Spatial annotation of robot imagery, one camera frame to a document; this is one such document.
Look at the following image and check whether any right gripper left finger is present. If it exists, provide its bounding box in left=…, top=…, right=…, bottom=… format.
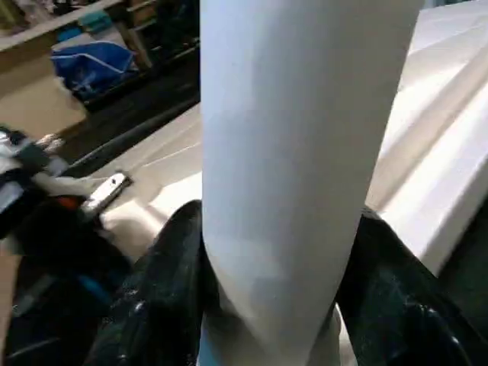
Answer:
left=82, top=200, right=208, bottom=366

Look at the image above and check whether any white plastic table leg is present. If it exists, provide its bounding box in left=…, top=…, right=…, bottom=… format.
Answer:
left=197, top=0, right=425, bottom=366

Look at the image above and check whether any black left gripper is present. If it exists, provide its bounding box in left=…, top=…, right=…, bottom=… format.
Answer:
left=0, top=194, right=132, bottom=321

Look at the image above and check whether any black work mat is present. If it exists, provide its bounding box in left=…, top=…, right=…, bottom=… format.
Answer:
left=0, top=91, right=488, bottom=366

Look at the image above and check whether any white plastic table top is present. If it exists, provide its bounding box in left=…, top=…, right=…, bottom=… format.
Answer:
left=98, top=0, right=488, bottom=366

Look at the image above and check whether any blue fabric bag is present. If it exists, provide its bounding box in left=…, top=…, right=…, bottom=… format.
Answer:
left=50, top=40, right=140, bottom=98

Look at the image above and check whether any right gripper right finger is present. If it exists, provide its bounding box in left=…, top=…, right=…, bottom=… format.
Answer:
left=334, top=212, right=488, bottom=366

